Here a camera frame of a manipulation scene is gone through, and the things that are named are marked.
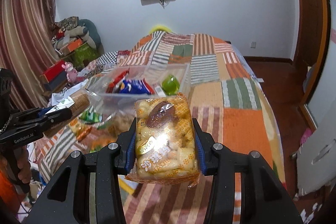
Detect striped red gold curtain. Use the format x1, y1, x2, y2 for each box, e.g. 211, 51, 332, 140
1, 0, 59, 110

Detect brown cake roll pack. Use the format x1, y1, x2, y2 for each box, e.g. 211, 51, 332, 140
44, 89, 100, 139

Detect white crumpled sheet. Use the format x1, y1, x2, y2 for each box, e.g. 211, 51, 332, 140
47, 79, 88, 107

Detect brown wooden door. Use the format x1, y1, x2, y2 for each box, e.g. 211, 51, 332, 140
294, 0, 330, 105

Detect orange chips clear bag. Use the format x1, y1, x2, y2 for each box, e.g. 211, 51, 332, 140
68, 112, 134, 152

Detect blue red biscuit bag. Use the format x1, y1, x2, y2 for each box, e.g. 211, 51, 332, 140
119, 79, 155, 95

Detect patchwork striped quilt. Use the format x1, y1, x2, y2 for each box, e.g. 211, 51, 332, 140
34, 31, 287, 224

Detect green jelly cup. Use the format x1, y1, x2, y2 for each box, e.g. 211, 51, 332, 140
161, 75, 180, 96

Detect grey plush toy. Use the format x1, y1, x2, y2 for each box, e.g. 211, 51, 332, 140
52, 16, 101, 50

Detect small green snack packet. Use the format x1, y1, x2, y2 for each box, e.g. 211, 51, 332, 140
79, 110, 102, 124

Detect clear plastic storage box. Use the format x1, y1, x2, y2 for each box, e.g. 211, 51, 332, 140
85, 64, 190, 117

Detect pink plush toy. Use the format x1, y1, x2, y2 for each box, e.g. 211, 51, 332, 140
62, 62, 78, 84

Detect yellow chair back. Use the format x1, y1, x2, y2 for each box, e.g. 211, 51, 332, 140
149, 25, 172, 34

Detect red gift box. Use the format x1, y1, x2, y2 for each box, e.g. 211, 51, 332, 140
39, 60, 66, 84

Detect green patterned storage box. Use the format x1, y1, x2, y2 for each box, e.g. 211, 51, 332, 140
70, 43, 100, 70

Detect red rice cracker bag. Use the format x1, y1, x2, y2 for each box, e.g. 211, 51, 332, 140
106, 69, 129, 93

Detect checkered patchwork blanket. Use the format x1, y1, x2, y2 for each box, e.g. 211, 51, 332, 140
78, 50, 130, 77

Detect person left hand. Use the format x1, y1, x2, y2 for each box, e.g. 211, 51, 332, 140
17, 145, 32, 184

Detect orange box on pile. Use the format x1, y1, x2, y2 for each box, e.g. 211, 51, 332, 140
59, 38, 83, 56

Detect clear bag round biscuits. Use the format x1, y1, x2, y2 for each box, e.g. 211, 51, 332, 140
126, 93, 201, 187

